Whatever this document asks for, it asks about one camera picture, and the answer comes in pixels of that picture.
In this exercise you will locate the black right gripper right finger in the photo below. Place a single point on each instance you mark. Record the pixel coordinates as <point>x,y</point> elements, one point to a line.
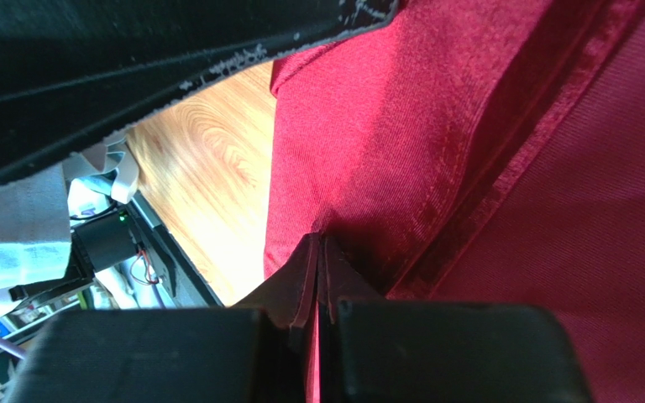
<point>376,350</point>

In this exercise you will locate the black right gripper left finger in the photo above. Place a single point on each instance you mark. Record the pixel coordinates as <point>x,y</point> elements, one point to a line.
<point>258,350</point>

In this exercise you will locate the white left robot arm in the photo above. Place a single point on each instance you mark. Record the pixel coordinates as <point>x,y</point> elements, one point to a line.
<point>35,239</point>

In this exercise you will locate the red cloth napkin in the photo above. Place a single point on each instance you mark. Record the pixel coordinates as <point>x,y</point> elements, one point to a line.
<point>480,151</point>

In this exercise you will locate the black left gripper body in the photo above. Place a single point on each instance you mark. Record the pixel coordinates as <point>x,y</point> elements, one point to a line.
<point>74,72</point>

